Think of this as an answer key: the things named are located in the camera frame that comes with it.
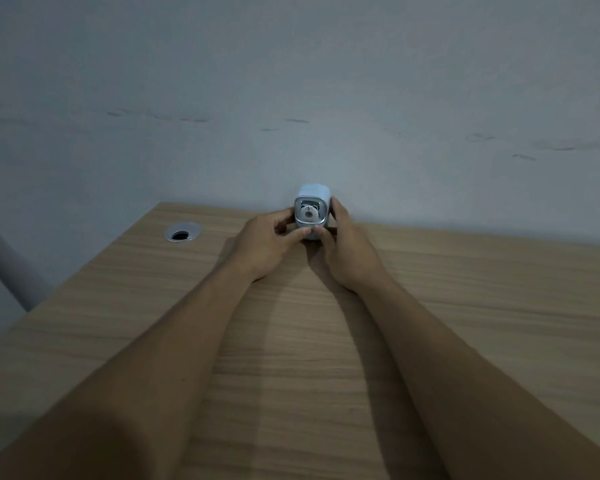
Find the small white bear-print device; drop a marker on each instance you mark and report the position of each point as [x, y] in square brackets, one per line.
[310, 210]

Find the person's left hand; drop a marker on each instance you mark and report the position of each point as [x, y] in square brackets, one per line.
[261, 244]

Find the person's left forearm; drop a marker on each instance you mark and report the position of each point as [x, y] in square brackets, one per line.
[115, 384]

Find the person's right thumb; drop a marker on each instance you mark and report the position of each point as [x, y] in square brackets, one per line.
[325, 236]

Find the person's left thumb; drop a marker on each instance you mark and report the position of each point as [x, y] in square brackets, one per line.
[295, 235]

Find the person's right forearm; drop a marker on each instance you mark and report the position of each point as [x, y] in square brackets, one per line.
[480, 389]

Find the grey pipe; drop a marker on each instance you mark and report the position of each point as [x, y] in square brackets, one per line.
[7, 264]

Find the person's right hand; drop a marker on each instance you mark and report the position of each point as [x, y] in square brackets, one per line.
[350, 254]

